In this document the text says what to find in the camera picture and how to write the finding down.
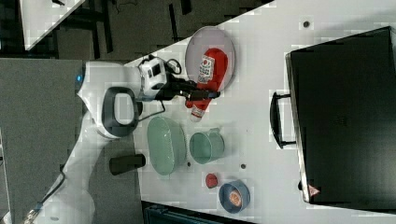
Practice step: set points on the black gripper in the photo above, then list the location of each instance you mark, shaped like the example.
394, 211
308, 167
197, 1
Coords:
176, 86

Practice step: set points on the red ketchup bottle toy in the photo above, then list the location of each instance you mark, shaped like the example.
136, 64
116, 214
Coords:
212, 70

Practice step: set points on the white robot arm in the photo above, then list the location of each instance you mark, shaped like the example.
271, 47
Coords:
113, 94

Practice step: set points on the green oval strainer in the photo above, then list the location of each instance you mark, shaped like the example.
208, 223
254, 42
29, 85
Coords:
166, 145

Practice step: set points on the green metal cup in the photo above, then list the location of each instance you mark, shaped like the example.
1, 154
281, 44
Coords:
206, 147

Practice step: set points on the pink round plate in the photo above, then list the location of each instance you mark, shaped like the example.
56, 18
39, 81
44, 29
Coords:
206, 38

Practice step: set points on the red tomato toy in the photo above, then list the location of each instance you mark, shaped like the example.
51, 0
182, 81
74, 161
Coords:
211, 181

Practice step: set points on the black cylindrical cup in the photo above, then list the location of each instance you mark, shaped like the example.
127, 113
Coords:
123, 164

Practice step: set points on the blue bowl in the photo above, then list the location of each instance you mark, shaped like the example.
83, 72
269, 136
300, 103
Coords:
224, 193

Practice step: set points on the orange toy in bowl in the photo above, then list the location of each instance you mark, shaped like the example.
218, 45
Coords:
235, 198

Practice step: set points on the white side table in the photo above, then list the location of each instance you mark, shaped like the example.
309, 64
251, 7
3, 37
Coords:
40, 17

